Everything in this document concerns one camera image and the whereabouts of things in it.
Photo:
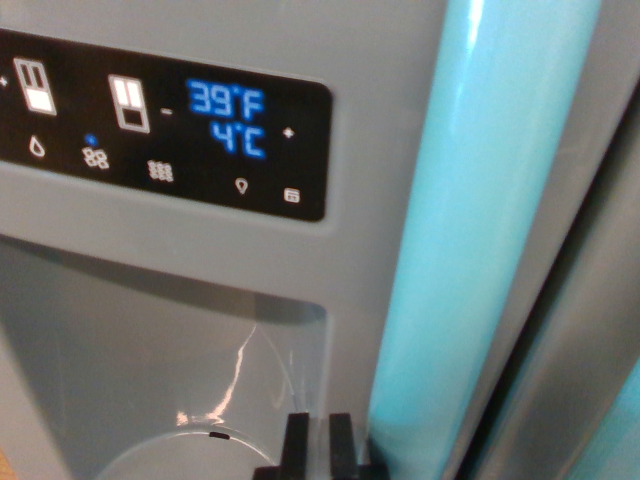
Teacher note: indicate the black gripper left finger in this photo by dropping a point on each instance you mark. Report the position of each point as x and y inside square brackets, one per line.
[296, 440]

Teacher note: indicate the grey door with logo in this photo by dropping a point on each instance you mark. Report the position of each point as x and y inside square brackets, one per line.
[575, 325]

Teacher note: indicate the black temperature display panel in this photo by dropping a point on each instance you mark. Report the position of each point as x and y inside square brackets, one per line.
[200, 125]

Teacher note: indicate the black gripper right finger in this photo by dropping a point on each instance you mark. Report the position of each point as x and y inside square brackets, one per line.
[342, 440]

